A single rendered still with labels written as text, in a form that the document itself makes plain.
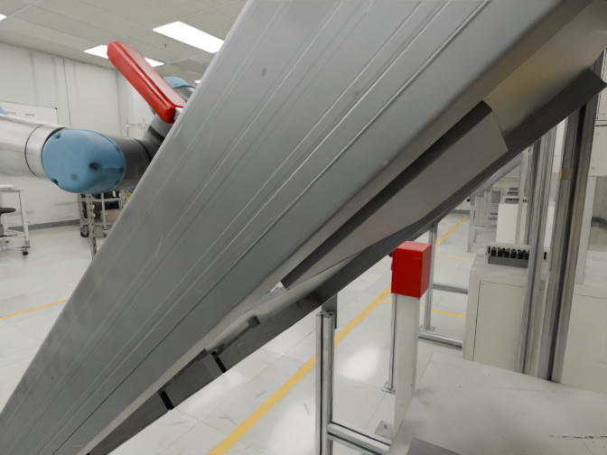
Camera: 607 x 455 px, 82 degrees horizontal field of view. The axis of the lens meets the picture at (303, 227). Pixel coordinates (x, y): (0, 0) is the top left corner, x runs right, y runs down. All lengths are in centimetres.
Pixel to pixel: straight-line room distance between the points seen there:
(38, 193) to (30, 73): 198
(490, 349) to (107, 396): 158
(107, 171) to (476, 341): 151
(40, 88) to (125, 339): 765
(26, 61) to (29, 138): 726
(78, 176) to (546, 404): 80
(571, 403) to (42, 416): 77
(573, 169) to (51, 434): 79
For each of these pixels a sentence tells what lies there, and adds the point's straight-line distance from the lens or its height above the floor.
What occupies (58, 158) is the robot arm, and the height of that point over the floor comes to 104.
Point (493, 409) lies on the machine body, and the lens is 75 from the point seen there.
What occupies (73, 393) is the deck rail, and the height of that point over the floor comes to 91.
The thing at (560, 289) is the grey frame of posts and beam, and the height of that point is 80.
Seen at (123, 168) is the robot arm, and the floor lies 103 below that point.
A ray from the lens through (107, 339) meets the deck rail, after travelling 19.
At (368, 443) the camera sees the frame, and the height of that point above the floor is 32.
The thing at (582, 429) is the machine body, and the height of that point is 62.
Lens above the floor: 102
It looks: 9 degrees down
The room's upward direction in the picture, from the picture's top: straight up
